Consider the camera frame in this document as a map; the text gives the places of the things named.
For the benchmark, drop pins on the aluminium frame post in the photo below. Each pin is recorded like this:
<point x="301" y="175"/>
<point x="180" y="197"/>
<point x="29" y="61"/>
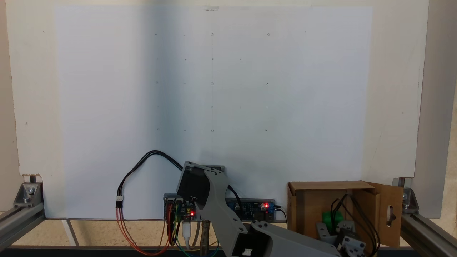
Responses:
<point x="7" y="142"/>
<point x="435" y="107"/>

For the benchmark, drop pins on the aluminium frame rail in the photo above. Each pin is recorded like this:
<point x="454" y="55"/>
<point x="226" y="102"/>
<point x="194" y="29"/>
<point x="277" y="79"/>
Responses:
<point x="428" y="232"/>
<point x="18" y="221"/>

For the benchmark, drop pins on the open cardboard box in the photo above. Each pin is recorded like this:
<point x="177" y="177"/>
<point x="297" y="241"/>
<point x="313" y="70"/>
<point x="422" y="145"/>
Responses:
<point x="307" y="214"/>

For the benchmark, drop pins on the blue power circuit board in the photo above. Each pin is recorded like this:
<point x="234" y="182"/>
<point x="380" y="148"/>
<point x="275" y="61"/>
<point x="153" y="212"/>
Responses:
<point x="250" y="208"/>

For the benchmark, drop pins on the green die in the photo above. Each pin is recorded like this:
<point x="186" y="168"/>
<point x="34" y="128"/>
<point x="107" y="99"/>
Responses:
<point x="330" y="217"/>

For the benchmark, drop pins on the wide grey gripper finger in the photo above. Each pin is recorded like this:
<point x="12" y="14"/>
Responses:
<point x="346" y="226"/>

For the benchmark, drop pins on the large white paper sheet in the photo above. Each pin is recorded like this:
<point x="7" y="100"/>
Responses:
<point x="107" y="107"/>

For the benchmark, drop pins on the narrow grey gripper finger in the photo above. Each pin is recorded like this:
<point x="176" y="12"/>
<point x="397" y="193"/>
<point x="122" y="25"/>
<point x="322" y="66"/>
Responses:
<point x="325" y="232"/>

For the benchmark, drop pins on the motor driver circuit board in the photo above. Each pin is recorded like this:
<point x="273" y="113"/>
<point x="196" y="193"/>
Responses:
<point x="182" y="210"/>

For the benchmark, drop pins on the metal corner bracket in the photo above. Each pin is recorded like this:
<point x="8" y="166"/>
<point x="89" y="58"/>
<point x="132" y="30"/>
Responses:
<point x="410" y="200"/>
<point x="26" y="194"/>

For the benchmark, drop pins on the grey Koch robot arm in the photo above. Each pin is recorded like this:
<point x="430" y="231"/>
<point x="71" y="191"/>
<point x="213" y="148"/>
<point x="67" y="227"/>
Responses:
<point x="221" y="207"/>

